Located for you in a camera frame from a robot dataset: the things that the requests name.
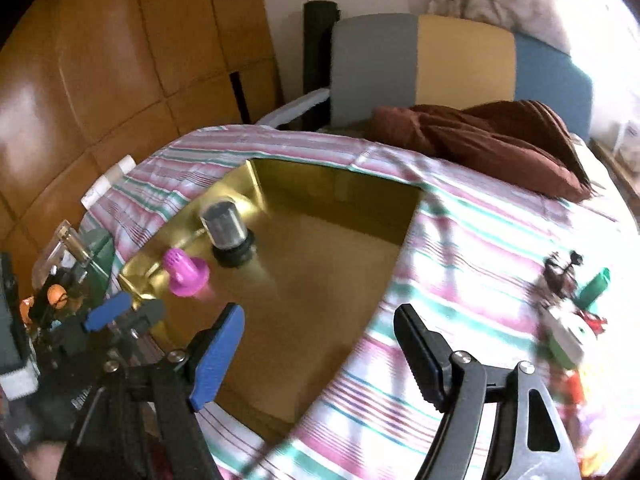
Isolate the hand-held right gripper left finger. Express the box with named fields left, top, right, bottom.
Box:
left=56, top=302, right=246, bottom=480

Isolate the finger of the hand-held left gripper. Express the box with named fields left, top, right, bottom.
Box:
left=117, top=300, right=167, bottom=337
left=60, top=292, right=134, bottom=348

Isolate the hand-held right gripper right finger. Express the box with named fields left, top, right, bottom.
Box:
left=394, top=304, right=583, bottom=480

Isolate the gold cardboard box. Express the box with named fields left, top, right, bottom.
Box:
left=118, top=157, right=425, bottom=438

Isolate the purple plastic knob piece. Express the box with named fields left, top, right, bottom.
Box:
left=162, top=246, right=210, bottom=297

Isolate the dark green box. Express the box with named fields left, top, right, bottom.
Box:
left=80, top=227, right=117, bottom=286

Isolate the clear glass jar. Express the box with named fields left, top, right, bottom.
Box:
left=50, top=220, right=94, bottom=272

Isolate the striped bedsheet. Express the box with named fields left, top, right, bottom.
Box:
left=82, top=124, right=632, bottom=480

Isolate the silver black cylinder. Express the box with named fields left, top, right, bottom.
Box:
left=200, top=200, right=257, bottom=267

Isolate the white green plastic piece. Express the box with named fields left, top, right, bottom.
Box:
left=539, top=305, right=591, bottom=371

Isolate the black toy figure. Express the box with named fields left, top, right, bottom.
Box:
left=542, top=251, right=585, bottom=306

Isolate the red puzzle piece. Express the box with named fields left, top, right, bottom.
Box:
left=580, top=310, right=608, bottom=336

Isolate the green plastic holder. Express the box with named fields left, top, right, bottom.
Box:
left=575, top=267, right=613, bottom=313

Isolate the brown pillow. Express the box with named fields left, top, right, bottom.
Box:
left=367, top=100, right=593, bottom=204

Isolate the wooden wardrobe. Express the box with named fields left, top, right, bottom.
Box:
left=0, top=0, right=282, bottom=286

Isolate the wooden bedside shelf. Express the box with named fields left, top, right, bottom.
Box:
left=590, top=137, right=640, bottom=198

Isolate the grey yellow blue headboard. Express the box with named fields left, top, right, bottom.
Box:
left=330, top=12, right=596, bottom=141

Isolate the white carton box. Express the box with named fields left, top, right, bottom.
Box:
left=615, top=120, right=640, bottom=158

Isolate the black rolled mat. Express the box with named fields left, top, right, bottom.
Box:
left=303, top=0, right=341, bottom=131

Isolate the white bed rail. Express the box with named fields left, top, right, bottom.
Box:
left=255, top=87, right=331, bottom=128

